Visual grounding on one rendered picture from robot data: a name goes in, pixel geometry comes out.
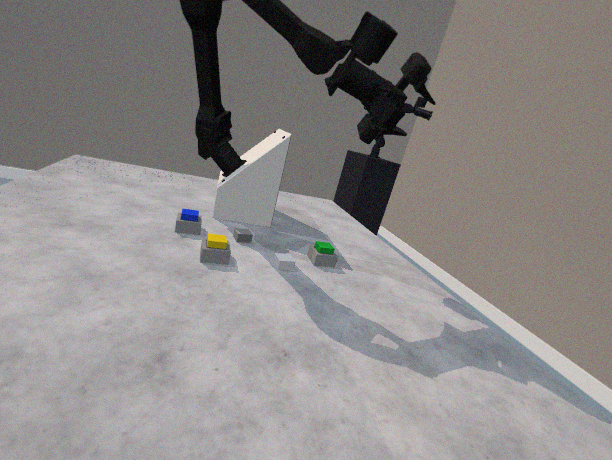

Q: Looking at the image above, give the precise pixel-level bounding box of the green button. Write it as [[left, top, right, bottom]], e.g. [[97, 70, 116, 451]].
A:
[[307, 241, 338, 267]]

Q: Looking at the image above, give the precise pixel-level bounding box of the blue button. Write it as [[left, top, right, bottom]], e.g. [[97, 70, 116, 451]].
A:
[[175, 209, 202, 235]]

